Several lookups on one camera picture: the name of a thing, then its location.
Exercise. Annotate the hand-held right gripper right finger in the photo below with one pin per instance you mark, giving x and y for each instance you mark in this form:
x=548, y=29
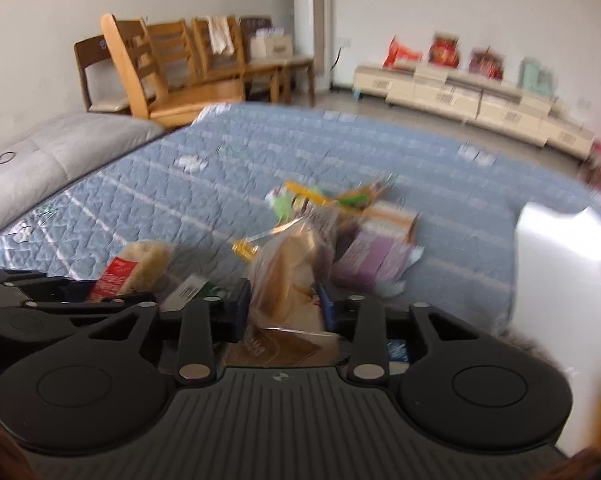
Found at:
x=330, y=315

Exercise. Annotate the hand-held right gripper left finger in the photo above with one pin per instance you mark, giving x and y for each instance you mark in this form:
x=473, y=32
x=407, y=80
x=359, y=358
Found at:
x=241, y=310

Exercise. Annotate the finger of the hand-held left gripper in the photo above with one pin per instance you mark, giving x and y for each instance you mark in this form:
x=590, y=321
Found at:
x=125, y=304
x=55, y=285

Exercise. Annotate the bun packet red label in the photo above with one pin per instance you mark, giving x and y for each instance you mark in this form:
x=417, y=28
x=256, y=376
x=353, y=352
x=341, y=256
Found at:
x=145, y=260

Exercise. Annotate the clear bread bag yellow ends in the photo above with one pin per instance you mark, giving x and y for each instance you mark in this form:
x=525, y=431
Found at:
x=285, y=270

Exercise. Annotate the green tissue packet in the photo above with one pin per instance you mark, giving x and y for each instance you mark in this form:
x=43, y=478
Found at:
x=285, y=205

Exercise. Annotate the white plastic bag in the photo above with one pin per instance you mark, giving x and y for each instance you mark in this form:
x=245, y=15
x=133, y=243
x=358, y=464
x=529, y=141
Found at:
x=560, y=280

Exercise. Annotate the dark packet white label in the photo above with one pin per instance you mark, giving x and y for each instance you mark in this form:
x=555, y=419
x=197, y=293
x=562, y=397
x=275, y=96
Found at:
x=188, y=290

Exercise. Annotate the purple snack packet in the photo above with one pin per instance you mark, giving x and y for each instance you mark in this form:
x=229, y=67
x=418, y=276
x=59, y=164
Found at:
x=370, y=256

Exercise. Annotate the blue snack packet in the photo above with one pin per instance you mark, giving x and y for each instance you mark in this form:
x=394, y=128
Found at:
x=396, y=351

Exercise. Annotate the orange white snack packet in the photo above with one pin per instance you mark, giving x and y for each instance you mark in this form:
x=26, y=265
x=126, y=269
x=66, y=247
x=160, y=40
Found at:
x=390, y=216

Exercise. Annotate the blue quilted blanket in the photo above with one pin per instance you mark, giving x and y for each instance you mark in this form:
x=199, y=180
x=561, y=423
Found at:
x=230, y=185

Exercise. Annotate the orange green cracker packet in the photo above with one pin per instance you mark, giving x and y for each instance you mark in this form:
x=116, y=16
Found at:
x=360, y=192

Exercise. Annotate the dark wooden chair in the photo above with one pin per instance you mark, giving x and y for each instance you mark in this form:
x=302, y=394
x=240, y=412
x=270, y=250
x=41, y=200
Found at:
x=93, y=62
x=300, y=67

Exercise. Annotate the light wooden chair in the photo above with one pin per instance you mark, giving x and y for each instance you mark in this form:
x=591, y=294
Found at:
x=173, y=45
x=135, y=67
x=230, y=67

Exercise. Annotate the cream tv cabinet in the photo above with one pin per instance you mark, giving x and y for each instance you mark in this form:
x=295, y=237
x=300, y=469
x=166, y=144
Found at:
x=460, y=95

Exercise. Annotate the red plastic bag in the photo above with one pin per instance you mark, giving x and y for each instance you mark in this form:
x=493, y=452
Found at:
x=400, y=52

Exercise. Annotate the beige towel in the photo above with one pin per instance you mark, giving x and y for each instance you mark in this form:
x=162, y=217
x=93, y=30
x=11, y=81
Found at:
x=221, y=35

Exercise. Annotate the red gold jar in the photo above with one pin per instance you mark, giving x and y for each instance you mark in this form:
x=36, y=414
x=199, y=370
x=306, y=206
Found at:
x=444, y=50

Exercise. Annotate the red ornament box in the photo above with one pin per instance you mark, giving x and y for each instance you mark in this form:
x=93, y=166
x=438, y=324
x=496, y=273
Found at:
x=485, y=64

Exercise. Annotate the white standing air conditioner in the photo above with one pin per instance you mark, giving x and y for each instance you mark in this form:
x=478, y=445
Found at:
x=308, y=15

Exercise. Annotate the mint green kitchen appliance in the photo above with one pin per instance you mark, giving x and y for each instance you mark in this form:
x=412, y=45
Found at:
x=529, y=74

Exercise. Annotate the white wall socket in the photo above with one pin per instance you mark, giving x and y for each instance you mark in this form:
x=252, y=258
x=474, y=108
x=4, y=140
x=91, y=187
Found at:
x=345, y=41

